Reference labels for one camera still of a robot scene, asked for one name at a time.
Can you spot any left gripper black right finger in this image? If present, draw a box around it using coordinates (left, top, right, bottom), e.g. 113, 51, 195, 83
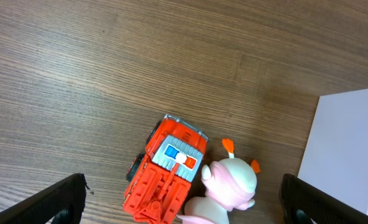
279, 174, 368, 224

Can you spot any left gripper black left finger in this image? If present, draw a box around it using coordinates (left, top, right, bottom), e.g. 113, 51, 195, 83
0, 173, 89, 224

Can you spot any pink plush pig toy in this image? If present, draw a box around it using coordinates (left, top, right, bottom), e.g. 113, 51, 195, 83
177, 138, 261, 224

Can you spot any red toy fire truck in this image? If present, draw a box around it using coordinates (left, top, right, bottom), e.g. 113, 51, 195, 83
123, 114, 208, 223

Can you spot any white cardboard box pink interior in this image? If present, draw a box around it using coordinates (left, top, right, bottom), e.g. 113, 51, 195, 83
298, 89, 368, 215

